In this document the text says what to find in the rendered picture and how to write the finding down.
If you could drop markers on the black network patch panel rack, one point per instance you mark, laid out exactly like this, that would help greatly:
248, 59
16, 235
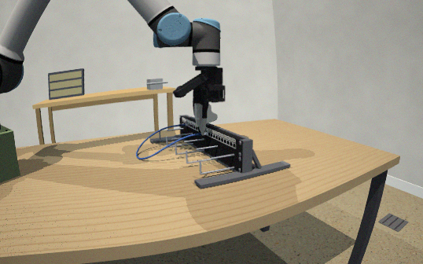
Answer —
219, 143

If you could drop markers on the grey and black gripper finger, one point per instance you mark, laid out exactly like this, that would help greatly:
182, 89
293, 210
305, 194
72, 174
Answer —
206, 114
196, 113

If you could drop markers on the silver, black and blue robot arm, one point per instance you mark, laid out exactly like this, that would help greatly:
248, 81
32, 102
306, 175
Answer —
172, 27

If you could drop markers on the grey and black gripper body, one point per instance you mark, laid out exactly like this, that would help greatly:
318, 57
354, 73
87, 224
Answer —
215, 76

